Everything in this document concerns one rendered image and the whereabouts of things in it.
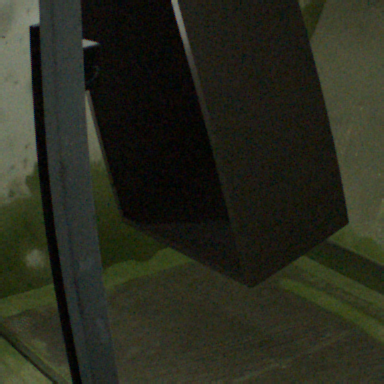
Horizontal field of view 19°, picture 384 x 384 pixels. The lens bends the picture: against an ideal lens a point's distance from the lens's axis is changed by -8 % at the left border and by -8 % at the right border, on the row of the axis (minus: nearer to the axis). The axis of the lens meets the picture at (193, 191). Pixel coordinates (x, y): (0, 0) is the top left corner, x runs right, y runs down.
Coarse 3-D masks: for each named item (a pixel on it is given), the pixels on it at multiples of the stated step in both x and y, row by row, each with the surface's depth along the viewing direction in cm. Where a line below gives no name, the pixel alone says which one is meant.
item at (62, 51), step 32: (64, 0) 157; (64, 32) 159; (64, 64) 160; (64, 96) 162; (64, 128) 163; (64, 160) 165; (64, 192) 166; (64, 224) 169; (64, 256) 172; (96, 256) 172; (64, 288) 176; (96, 288) 173; (96, 320) 175; (96, 352) 176
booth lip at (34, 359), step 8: (0, 328) 376; (8, 336) 371; (16, 344) 365; (24, 344) 365; (24, 352) 360; (32, 352) 359; (32, 360) 355; (40, 360) 354; (40, 368) 351; (48, 368) 349; (48, 376) 347; (56, 376) 344
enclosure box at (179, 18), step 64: (128, 0) 328; (192, 0) 268; (256, 0) 279; (128, 64) 335; (192, 64) 275; (256, 64) 284; (128, 128) 341; (192, 128) 354; (256, 128) 289; (320, 128) 302; (128, 192) 347; (192, 192) 353; (256, 192) 294; (320, 192) 307; (192, 256) 321; (256, 256) 300
